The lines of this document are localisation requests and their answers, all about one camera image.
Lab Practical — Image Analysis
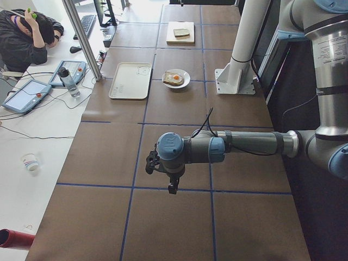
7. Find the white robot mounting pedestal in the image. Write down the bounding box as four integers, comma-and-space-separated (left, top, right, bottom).
215, 0, 271, 95

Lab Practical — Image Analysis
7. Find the white paper cup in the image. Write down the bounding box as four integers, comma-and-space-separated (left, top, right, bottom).
21, 153, 39, 171

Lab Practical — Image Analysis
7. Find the person in black jacket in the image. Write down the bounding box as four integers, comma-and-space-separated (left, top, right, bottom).
1, 9, 64, 73

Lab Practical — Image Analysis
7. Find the wooden cutting board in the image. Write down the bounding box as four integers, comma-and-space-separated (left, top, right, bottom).
166, 21, 195, 45

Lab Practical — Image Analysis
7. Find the bread slice with fried egg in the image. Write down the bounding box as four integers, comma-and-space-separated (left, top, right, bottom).
163, 72, 184, 86

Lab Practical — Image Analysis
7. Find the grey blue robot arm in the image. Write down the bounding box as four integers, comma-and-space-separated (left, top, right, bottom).
145, 1, 347, 194

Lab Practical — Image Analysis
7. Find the red cylinder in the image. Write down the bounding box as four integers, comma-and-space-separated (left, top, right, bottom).
1, 229, 35, 250

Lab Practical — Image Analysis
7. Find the blue teach pendant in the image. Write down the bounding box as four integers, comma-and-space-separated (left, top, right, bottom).
2, 79, 52, 114
48, 60, 86, 88

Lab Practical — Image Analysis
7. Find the clear water bottle black lid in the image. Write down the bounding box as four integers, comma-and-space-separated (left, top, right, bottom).
58, 66, 80, 97

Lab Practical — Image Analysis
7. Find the near blue teach pendant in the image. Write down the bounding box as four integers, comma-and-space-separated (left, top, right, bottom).
2, 79, 52, 114

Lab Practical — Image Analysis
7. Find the white round plate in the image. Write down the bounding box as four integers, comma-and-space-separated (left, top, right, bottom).
161, 69, 190, 89

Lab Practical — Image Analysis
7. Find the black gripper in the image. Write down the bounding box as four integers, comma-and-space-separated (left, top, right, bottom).
145, 144, 180, 194

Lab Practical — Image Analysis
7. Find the cream rectangular serving tray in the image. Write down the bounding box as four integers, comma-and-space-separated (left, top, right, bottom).
109, 62, 152, 100

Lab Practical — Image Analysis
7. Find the black monitor stand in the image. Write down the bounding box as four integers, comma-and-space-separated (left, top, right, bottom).
94, 0, 117, 28

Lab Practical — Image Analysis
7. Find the aluminium frame post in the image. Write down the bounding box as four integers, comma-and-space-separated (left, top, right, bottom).
62, 0, 102, 82

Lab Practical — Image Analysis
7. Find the far blue teach pendant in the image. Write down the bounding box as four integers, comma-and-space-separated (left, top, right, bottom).
48, 60, 86, 88

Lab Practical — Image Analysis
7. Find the black computer keyboard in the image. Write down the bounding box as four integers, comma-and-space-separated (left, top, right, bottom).
80, 14, 96, 38

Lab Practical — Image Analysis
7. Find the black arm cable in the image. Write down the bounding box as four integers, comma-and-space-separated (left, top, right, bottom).
197, 107, 278, 157

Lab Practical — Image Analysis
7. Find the black computer mouse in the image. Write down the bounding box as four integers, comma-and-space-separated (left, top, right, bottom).
70, 46, 82, 54

